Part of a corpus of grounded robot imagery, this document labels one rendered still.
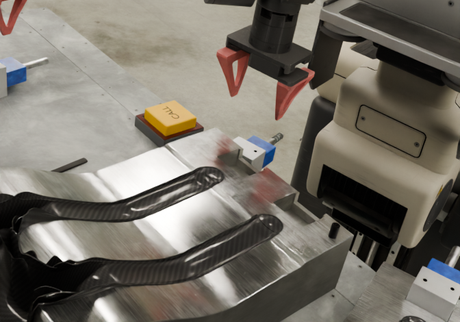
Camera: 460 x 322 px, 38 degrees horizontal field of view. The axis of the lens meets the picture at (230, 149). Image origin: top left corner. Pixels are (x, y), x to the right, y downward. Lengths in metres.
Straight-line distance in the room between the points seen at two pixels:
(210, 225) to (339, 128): 0.46
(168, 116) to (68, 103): 0.18
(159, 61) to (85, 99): 1.90
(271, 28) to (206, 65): 2.19
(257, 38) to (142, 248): 0.32
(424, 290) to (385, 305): 0.05
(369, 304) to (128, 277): 0.28
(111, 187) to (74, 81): 0.41
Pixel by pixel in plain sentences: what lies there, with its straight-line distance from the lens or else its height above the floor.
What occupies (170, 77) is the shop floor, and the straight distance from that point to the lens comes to 2.90.
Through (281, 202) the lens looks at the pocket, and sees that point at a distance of 0.83.
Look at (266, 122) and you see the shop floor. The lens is 2.69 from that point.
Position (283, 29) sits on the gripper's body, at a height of 1.05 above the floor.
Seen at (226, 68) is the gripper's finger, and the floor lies 0.97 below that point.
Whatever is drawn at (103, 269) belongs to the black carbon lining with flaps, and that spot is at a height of 0.92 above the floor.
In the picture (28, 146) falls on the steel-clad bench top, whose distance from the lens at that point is 1.02.
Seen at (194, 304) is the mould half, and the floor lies 0.89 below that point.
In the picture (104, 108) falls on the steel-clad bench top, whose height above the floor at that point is 0.80.
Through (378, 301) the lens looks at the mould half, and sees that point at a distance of 0.79.
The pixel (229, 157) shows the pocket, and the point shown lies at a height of 0.88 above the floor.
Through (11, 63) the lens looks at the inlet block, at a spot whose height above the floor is 0.84.
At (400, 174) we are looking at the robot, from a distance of 1.11.
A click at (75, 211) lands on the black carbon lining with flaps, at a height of 0.91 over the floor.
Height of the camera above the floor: 1.39
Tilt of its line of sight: 34 degrees down
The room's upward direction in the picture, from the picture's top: 11 degrees clockwise
